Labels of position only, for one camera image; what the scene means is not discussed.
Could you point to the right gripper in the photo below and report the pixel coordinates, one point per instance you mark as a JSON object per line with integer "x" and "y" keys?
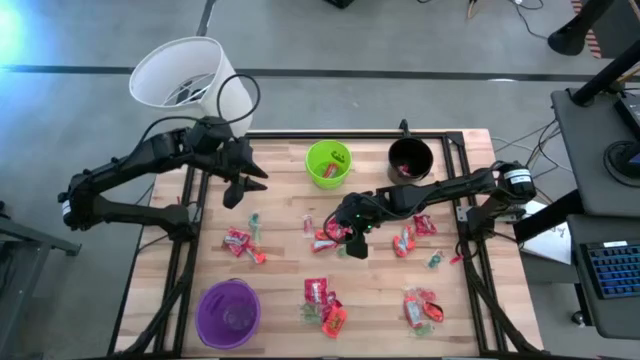
{"x": 357, "y": 220}

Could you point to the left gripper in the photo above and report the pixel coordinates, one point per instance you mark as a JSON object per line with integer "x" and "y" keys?
{"x": 220, "y": 145}

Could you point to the green candy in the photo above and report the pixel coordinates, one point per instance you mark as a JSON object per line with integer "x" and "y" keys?
{"x": 424, "y": 329}
{"x": 310, "y": 314}
{"x": 255, "y": 226}
{"x": 342, "y": 251}
{"x": 435, "y": 259}

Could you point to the red object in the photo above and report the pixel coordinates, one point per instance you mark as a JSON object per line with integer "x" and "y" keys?
{"x": 307, "y": 225}

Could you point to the orange Reese's packet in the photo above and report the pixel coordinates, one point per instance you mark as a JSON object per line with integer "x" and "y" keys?
{"x": 404, "y": 241}
{"x": 334, "y": 322}

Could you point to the red white candy packet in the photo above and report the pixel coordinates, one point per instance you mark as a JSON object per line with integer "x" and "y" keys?
{"x": 236, "y": 241}

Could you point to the red Skittles packet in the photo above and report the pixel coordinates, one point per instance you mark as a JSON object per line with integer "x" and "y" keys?
{"x": 315, "y": 291}

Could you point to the small red candy packet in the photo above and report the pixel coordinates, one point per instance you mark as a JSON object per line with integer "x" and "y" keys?
{"x": 332, "y": 302}

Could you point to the red KitKat packet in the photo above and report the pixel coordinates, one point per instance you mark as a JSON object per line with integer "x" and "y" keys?
{"x": 412, "y": 311}

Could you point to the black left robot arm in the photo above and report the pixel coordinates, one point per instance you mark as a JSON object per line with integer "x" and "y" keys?
{"x": 130, "y": 160}

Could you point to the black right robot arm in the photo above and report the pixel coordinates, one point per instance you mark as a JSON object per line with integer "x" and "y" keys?
{"x": 440, "y": 190}

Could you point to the green plastic bucket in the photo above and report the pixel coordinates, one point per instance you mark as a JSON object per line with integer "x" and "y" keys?
{"x": 315, "y": 175}

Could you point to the black plastic bucket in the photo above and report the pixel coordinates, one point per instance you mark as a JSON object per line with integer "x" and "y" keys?
{"x": 417, "y": 150}

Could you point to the white shade table lamp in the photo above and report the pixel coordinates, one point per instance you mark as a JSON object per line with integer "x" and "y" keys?
{"x": 155, "y": 75}

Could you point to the purple plastic bucket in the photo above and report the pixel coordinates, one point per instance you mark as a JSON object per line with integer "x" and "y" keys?
{"x": 215, "y": 320}

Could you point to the black desk leg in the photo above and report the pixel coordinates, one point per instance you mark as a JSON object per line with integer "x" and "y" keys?
{"x": 547, "y": 220}

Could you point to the white paper sheet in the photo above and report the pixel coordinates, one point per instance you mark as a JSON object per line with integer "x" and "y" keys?
{"x": 550, "y": 242}

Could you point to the dark grey table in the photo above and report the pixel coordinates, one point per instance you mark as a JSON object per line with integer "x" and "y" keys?
{"x": 20, "y": 240}

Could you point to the grey desk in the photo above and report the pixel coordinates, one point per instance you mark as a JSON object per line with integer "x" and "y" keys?
{"x": 585, "y": 140}
{"x": 600, "y": 315}

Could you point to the black caster wheel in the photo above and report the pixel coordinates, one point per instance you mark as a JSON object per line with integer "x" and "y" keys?
{"x": 578, "y": 318}

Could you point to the black backlit keyboard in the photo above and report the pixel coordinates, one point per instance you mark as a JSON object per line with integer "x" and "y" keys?
{"x": 615, "y": 270}

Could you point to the black round stand base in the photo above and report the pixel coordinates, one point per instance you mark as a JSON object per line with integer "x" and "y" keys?
{"x": 620, "y": 160}

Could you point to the person's leg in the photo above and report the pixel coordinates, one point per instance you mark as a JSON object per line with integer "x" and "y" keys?
{"x": 570, "y": 37}

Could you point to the black diagonal pole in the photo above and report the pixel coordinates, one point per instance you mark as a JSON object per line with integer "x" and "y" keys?
{"x": 607, "y": 75}

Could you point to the red white striped rug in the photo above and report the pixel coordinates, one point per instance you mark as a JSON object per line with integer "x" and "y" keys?
{"x": 594, "y": 45}

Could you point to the grey metal base plate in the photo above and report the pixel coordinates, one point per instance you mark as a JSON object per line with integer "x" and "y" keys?
{"x": 462, "y": 214}

